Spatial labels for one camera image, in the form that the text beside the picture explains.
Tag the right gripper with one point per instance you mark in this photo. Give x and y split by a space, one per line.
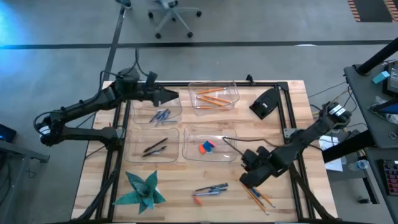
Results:
273 165

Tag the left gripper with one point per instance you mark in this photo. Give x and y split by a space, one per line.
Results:
149 91

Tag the pale blue crayon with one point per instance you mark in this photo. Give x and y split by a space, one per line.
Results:
168 122

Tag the clear plastic bin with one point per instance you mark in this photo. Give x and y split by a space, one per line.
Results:
192 137
138 118
231 87
133 155

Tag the black retractable pen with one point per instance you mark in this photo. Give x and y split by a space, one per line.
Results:
154 152
155 145

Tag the pink eraser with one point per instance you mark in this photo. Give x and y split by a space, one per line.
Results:
212 143

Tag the blue eraser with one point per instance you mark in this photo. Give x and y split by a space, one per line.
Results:
206 149
209 145

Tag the red-orange eraser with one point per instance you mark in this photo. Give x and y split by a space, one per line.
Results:
202 150

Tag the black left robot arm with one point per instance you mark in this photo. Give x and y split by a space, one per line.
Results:
93 104

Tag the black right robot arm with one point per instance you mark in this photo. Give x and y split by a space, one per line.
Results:
311 130

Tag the dark blue pen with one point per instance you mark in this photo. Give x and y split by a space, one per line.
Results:
219 189

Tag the black slim pen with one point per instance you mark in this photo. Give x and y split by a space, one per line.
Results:
211 187

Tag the grey translucent retractable pen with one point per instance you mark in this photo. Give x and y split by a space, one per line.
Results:
205 193

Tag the orange eraser black print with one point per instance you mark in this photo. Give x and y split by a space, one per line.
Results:
197 201

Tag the black wedge-shaped device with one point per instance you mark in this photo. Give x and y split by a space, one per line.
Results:
264 104

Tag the white paper sheet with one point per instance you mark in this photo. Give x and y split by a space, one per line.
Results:
337 165

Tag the grey office chair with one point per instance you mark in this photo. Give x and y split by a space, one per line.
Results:
169 7

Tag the green artificial succulent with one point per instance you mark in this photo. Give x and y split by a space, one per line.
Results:
143 193

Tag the dark chair base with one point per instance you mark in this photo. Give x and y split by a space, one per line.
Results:
124 3

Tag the black beam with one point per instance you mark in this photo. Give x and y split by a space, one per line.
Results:
348 146

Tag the clear water bottle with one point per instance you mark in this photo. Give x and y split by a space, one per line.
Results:
359 165

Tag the small black floor object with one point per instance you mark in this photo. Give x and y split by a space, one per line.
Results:
363 201

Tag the grey side desk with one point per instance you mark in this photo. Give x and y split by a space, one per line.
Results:
376 211
360 93

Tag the backlit keyboard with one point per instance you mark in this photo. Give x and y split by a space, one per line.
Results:
390 177

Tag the clear plastic bag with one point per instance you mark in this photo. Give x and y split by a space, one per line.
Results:
377 101

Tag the grey metal desk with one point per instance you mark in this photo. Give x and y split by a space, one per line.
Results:
25 152

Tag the dark tablet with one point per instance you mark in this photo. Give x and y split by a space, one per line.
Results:
388 107

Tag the black device blue light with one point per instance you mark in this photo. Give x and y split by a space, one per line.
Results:
7 133

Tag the teal box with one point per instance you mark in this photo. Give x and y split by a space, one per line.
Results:
381 77

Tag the black desk device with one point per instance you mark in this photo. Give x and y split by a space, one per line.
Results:
392 77

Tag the black pole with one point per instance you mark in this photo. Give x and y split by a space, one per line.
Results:
377 57

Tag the black mat striped edges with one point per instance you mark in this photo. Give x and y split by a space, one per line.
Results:
373 9

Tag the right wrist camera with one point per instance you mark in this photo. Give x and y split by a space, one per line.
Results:
256 157

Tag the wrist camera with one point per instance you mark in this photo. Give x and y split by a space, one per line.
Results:
256 157
129 77

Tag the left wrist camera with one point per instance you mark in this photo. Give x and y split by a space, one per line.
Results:
129 77

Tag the grey metal bracket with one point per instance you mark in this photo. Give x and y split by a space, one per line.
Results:
288 133

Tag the black frame clamp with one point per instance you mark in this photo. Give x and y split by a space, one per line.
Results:
249 79

